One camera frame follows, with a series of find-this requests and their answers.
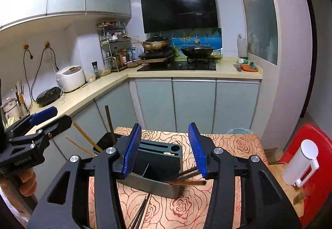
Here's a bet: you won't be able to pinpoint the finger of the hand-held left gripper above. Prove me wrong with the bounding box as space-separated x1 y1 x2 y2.
5 106 58 139
9 115 72 145

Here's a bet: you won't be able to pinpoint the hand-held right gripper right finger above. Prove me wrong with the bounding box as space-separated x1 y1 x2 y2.
188 122 303 229

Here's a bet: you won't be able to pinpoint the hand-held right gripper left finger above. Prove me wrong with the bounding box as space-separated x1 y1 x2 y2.
27 123 142 229

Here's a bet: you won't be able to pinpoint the dark brown chopstick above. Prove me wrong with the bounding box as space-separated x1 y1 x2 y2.
130 193 149 229
178 167 200 179
179 171 201 180
133 194 153 229
104 105 116 143

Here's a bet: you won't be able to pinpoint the dark grey utensil holder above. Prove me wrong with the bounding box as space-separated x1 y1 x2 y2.
93 133 186 200

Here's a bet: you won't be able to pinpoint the steel cup with utensils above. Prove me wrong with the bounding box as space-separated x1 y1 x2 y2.
14 80 29 118

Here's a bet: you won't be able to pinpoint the person's left hand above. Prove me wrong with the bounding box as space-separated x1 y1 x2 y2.
0 165 37 197

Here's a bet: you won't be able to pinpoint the black sandwich maker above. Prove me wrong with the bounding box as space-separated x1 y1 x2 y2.
36 86 63 105

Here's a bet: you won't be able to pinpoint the rose printed tablecloth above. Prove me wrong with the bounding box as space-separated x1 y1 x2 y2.
87 127 271 229

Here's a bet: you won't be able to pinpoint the white rice cooker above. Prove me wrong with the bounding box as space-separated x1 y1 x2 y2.
56 66 85 93

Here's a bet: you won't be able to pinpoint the plastic lined trash bin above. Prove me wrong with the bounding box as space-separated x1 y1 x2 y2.
227 128 253 135

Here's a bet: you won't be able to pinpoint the grey base cabinets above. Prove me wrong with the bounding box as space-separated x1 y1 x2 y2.
26 77 261 188

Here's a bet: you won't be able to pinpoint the black pepper grinder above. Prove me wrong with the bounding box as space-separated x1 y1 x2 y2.
92 61 101 80

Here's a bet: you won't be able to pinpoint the black gas stove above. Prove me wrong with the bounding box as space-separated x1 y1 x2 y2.
137 59 216 72

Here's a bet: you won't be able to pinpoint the beige kitchen countertop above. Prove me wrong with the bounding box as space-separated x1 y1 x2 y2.
23 56 264 136

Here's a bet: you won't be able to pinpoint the orange kitchen utensil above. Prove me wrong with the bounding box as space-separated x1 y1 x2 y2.
239 62 259 73

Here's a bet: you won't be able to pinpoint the black induction cooker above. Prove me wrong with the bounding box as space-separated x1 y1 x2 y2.
138 49 174 61

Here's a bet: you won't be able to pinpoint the black wok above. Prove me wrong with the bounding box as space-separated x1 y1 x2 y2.
181 40 215 59

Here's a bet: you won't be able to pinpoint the metal spice rack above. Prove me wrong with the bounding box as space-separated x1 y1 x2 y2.
97 21 131 72

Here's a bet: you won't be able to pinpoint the white electric kettle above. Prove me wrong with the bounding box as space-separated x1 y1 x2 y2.
282 139 319 188

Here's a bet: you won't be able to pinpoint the blue picture tiles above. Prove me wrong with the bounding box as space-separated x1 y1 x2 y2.
170 27 223 60

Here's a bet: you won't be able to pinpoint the wok with lid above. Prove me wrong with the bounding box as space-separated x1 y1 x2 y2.
140 36 172 51

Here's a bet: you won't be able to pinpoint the white plastic jug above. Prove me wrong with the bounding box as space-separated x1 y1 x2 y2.
237 34 248 58

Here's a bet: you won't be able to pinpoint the red plastic stool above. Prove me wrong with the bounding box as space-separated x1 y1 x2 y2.
279 123 332 228

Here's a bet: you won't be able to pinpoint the frosted glass window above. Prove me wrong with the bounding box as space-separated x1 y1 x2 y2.
233 0 278 66

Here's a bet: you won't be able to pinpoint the black power cable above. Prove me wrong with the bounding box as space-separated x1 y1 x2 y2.
30 46 57 105
23 48 35 102

